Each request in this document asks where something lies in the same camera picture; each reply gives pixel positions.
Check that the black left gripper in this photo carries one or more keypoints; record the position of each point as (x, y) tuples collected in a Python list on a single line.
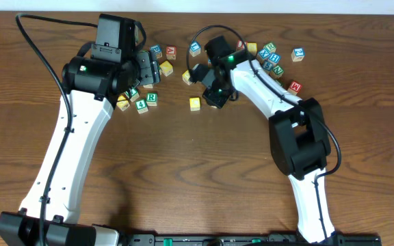
[(150, 67)]

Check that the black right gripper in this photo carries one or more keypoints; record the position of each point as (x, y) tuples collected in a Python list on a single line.
[(201, 73)]

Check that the yellow C block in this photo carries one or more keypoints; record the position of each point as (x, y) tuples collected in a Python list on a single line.
[(194, 104)]

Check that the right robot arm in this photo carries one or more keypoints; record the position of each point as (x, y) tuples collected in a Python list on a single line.
[(300, 140)]

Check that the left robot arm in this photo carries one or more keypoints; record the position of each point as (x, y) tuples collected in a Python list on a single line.
[(49, 214)]

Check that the green 7 block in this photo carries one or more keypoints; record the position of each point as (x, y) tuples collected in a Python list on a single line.
[(149, 86)]

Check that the yellow K block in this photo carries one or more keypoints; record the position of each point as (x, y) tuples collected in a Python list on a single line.
[(166, 68)]

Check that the blue P block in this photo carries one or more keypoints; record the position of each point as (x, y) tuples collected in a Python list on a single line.
[(156, 49)]

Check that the green R block left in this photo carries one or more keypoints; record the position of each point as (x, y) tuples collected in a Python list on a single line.
[(152, 99)]

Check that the green r block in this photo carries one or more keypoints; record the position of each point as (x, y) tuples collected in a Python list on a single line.
[(152, 99), (270, 47)]

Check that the green V block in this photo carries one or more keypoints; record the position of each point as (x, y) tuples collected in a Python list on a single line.
[(132, 94)]

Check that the red A block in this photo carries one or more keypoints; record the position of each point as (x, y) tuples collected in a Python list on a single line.
[(171, 52)]

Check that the green 4 block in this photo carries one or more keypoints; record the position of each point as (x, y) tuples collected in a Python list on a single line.
[(141, 106)]

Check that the yellow S block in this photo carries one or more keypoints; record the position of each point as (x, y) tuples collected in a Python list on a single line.
[(186, 76)]

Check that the yellow block far left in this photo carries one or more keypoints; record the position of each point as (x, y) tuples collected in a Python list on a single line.
[(122, 103)]

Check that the blue U block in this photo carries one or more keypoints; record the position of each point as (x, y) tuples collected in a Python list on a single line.
[(195, 49)]

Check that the red I block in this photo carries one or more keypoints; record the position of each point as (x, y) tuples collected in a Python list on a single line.
[(241, 45)]

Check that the blue 5 block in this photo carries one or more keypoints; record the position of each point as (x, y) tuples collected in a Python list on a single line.
[(267, 66)]

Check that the plain yellow block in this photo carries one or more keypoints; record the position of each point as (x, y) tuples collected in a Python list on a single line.
[(252, 48)]

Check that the blue X block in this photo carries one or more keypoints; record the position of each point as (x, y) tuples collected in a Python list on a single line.
[(263, 55)]

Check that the green N block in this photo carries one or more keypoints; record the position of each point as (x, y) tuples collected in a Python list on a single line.
[(276, 72)]

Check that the blue H block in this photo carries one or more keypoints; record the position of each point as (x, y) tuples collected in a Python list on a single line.
[(274, 58)]

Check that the green R block right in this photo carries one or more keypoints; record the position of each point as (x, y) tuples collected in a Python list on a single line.
[(270, 47)]

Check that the red M block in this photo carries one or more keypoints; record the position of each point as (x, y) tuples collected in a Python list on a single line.
[(294, 88)]

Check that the blue 2 block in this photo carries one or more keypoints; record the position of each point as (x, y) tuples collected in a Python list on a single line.
[(297, 54)]

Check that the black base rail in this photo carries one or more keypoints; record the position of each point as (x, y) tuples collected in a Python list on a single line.
[(267, 240)]

